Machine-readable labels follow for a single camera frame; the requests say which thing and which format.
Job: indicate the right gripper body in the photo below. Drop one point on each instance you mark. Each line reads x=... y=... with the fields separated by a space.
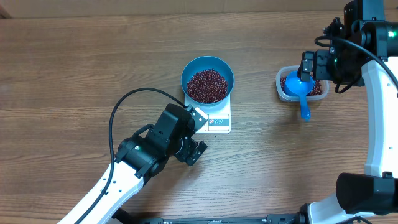
x=337 y=70

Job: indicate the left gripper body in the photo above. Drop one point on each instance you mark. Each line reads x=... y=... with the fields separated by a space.
x=188 y=151

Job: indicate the blue measuring scoop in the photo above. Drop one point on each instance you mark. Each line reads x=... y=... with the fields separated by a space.
x=294 y=86

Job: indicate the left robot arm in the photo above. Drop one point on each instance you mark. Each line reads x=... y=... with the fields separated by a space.
x=138 y=159

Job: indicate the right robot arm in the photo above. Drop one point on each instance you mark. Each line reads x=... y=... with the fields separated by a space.
x=360 y=49

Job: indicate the white kitchen scale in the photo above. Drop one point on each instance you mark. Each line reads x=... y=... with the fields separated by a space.
x=219 y=116

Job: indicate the red beans in bowl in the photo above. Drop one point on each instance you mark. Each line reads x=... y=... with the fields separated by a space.
x=207 y=86

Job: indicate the teal bowl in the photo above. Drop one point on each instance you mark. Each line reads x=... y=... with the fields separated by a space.
x=206 y=63

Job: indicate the clear plastic bean container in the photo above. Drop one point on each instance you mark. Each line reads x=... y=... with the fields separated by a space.
x=284 y=72

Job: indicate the red beans in container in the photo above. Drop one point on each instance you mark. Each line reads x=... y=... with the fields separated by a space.
x=317 y=89

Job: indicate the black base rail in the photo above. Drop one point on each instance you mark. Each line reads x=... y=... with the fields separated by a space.
x=217 y=220

